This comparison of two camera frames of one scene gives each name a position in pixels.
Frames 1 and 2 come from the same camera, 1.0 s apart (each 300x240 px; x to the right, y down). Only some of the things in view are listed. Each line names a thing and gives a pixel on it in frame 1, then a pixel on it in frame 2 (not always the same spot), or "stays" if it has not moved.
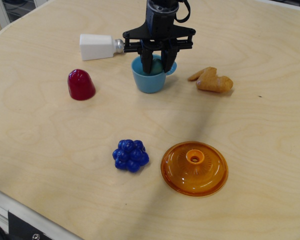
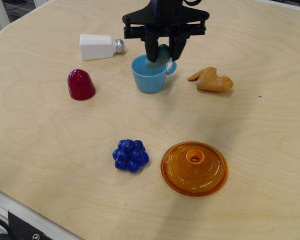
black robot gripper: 159,33 to 165,18
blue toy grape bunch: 130,155 stays
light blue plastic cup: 147,83 stays
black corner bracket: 19,229 stays
